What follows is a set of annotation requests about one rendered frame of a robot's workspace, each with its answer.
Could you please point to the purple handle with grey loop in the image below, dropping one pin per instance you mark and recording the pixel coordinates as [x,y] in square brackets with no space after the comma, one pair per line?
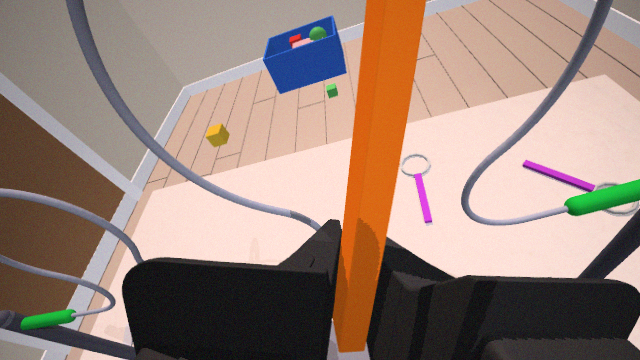
[565,178]
[420,186]

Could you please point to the white flat bar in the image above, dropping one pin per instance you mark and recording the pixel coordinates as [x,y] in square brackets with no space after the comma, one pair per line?
[127,338]

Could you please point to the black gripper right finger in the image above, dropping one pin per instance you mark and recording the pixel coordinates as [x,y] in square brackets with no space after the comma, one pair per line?
[422,313]

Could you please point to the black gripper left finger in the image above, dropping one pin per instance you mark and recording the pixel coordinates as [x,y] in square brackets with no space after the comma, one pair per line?
[285,308]

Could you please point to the orange bar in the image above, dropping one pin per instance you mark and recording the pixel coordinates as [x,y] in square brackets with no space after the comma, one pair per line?
[391,37]

